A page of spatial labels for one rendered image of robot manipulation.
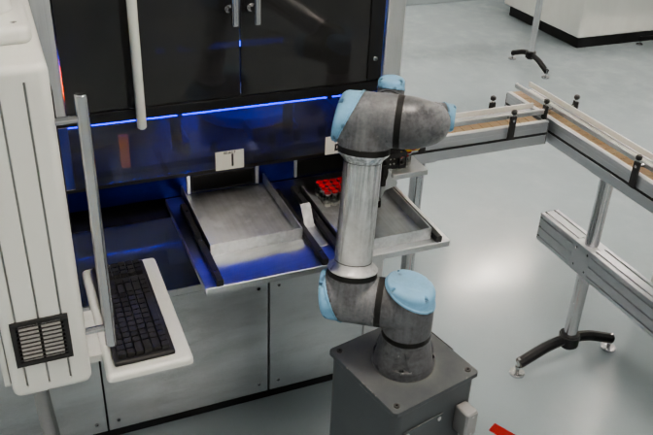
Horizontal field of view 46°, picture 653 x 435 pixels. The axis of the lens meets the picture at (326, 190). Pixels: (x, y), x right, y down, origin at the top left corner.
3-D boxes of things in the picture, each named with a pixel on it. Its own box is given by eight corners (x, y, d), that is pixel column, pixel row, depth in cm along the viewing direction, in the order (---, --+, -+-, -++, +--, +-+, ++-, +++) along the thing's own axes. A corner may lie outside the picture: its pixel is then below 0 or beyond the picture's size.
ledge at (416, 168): (374, 161, 262) (374, 156, 261) (408, 156, 266) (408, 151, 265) (393, 180, 250) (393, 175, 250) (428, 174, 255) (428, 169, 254)
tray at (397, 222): (301, 195, 235) (301, 185, 234) (378, 183, 244) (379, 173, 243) (345, 254, 208) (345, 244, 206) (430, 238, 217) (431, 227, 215)
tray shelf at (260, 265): (165, 204, 232) (164, 198, 231) (376, 170, 256) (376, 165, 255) (206, 295, 193) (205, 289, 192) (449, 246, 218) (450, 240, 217)
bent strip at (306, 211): (299, 221, 222) (299, 203, 220) (309, 219, 223) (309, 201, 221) (318, 247, 211) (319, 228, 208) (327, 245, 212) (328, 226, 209)
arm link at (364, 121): (377, 337, 175) (402, 99, 159) (312, 327, 177) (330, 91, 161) (383, 315, 186) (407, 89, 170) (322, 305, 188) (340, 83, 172)
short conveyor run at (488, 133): (378, 173, 259) (381, 130, 251) (359, 153, 271) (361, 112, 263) (547, 146, 282) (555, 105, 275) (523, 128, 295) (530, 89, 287)
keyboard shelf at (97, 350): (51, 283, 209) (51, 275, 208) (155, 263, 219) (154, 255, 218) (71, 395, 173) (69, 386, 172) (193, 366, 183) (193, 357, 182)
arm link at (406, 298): (429, 349, 175) (436, 300, 168) (371, 339, 177) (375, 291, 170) (433, 316, 185) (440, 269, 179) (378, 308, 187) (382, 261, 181)
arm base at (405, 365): (447, 367, 184) (452, 334, 179) (398, 391, 176) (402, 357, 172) (406, 332, 195) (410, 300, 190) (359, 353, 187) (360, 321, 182)
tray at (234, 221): (181, 195, 233) (181, 185, 231) (263, 183, 242) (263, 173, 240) (210, 255, 205) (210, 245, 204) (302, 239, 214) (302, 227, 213)
